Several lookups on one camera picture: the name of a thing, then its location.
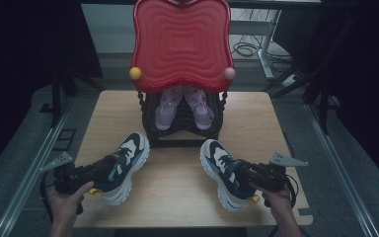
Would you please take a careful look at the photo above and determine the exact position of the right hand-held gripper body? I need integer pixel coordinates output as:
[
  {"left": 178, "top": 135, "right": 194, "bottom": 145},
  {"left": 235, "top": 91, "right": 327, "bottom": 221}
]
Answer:
[{"left": 248, "top": 151, "right": 309, "bottom": 195}]

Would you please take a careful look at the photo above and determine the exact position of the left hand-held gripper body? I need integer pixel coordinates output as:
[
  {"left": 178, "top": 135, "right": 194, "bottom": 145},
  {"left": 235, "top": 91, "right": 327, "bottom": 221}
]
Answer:
[{"left": 38, "top": 151, "right": 108, "bottom": 196}]

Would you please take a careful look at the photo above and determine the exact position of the navy and white sneaker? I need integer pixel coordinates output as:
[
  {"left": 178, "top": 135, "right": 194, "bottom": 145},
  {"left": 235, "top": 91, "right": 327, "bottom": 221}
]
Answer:
[
  {"left": 199, "top": 138, "right": 261, "bottom": 212},
  {"left": 88, "top": 131, "right": 151, "bottom": 206}
]

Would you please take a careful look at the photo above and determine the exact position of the pink sandal with glitter star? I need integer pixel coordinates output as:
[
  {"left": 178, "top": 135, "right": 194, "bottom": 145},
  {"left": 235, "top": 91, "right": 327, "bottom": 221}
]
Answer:
[{"left": 183, "top": 86, "right": 215, "bottom": 131}]

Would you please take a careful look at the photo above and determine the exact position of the plain pink sandal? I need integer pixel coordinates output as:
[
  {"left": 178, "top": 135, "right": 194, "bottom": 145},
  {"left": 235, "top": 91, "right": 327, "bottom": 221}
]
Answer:
[{"left": 154, "top": 86, "right": 185, "bottom": 131}]

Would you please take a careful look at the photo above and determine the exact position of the wavy shoe rack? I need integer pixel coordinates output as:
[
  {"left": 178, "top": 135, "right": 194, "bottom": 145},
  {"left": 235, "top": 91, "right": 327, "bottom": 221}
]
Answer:
[{"left": 128, "top": 0, "right": 236, "bottom": 148}]

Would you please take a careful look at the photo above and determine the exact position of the person's right hand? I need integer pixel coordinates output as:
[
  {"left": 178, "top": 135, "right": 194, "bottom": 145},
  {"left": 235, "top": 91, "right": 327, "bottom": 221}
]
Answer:
[{"left": 253, "top": 184, "right": 294, "bottom": 218}]

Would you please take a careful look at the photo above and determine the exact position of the person's left hand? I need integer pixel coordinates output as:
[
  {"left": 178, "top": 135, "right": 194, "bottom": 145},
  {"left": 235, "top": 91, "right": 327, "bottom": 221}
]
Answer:
[{"left": 45, "top": 181, "right": 95, "bottom": 228}]

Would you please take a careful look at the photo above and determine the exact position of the black tripod stand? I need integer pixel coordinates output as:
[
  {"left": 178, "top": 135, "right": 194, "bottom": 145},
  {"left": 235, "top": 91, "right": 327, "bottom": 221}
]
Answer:
[
  {"left": 49, "top": 73, "right": 106, "bottom": 128},
  {"left": 263, "top": 13, "right": 359, "bottom": 134}
]

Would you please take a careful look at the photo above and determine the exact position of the white power strip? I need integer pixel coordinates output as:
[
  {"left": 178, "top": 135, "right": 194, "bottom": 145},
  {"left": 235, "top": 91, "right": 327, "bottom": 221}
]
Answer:
[{"left": 280, "top": 74, "right": 301, "bottom": 88}]

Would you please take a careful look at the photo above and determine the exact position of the dark curtain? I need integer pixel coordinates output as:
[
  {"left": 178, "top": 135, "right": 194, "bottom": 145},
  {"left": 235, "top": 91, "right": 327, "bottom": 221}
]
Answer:
[
  {"left": 0, "top": 0, "right": 104, "bottom": 172},
  {"left": 272, "top": 0, "right": 379, "bottom": 196}
]

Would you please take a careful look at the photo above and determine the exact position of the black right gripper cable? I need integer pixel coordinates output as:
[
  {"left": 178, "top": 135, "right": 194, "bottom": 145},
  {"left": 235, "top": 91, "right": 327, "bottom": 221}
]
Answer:
[{"left": 284, "top": 174, "right": 301, "bottom": 209}]

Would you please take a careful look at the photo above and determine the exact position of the aluminium floor rail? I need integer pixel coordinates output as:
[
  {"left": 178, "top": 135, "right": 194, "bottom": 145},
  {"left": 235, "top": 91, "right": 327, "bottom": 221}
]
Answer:
[
  {"left": 304, "top": 103, "right": 379, "bottom": 237},
  {"left": 0, "top": 98, "right": 76, "bottom": 237}
]

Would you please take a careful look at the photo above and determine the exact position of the bundle of floor cables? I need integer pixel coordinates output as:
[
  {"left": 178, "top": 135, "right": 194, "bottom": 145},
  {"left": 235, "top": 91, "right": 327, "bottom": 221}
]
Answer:
[{"left": 231, "top": 33, "right": 294, "bottom": 65}]

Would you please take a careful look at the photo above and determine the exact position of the white metal desk frame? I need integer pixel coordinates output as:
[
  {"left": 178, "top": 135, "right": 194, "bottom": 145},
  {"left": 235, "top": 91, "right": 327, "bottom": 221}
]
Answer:
[{"left": 229, "top": 9, "right": 283, "bottom": 81}]

